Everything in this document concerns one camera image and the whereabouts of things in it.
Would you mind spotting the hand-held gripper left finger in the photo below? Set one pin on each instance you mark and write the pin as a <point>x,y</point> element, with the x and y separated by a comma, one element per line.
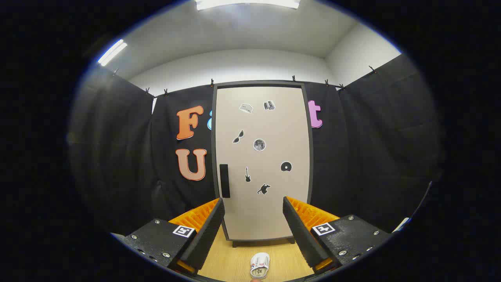
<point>207,235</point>

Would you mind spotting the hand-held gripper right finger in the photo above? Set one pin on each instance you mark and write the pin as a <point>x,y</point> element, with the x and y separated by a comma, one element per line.
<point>301,235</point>

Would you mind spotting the white canvas shoe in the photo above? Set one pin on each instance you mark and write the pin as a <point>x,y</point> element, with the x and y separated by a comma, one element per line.
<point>260,262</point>

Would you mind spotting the beige shoe cabinet door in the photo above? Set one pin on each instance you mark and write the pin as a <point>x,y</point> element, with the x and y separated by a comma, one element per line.
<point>254,215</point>

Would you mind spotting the dark grey shoe cabinet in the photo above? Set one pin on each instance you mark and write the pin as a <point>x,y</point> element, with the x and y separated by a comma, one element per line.
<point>258,83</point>

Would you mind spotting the black backdrop cloth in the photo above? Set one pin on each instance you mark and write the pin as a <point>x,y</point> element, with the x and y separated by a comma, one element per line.
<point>117,156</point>

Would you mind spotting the long ceiling light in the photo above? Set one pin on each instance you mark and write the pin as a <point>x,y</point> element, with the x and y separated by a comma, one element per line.
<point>246,4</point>
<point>112,52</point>

